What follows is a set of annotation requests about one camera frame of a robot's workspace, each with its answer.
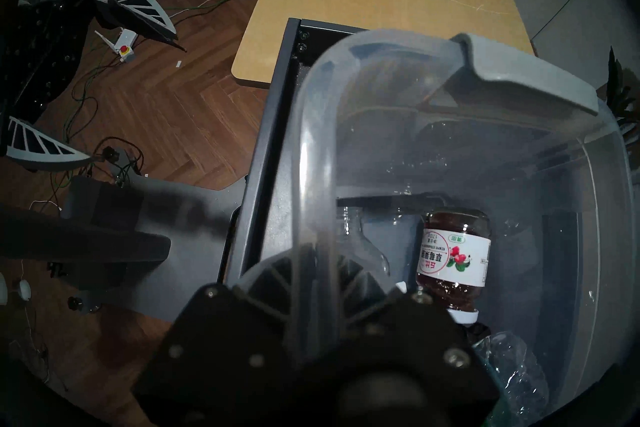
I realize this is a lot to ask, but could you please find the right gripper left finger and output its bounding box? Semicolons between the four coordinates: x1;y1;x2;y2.
132;250;321;427

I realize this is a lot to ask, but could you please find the red jam jar white label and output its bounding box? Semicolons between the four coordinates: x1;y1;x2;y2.
416;209;493;327

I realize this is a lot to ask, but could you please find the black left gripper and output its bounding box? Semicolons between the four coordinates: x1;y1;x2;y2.
0;0;188;172

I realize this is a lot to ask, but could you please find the grey metal robot base plate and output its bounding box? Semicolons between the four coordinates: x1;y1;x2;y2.
0;175;248;324

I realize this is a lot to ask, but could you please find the clear bottle with green label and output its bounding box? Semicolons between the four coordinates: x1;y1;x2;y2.
470;330;551;427

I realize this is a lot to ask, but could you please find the clear plastic storage box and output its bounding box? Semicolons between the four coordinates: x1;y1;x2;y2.
232;28;636;427

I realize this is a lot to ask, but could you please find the tall dark green potted plant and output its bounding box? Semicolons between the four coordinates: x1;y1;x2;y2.
597;45;640;144

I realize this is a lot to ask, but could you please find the clear plastic bottle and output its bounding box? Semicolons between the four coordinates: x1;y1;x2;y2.
340;205;392;281

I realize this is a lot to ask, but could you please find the white emergency stop button box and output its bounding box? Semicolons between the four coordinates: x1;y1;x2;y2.
95;28;139;63

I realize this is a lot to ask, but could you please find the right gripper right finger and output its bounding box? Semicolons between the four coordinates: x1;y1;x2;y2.
320;253;502;427

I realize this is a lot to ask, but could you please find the black cable bundle with connectors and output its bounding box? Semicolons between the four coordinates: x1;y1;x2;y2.
94;135;149;182

